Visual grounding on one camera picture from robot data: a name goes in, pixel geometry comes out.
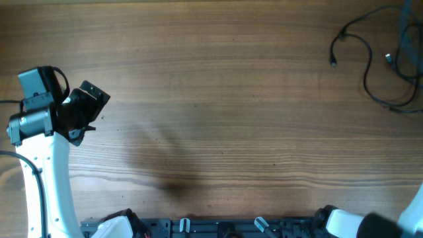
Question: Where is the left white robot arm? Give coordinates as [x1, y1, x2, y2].
[1, 66, 149, 237]

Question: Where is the black USB-A cable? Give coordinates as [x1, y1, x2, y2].
[329, 5, 423, 108]

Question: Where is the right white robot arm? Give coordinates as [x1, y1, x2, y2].
[311, 188, 422, 238]

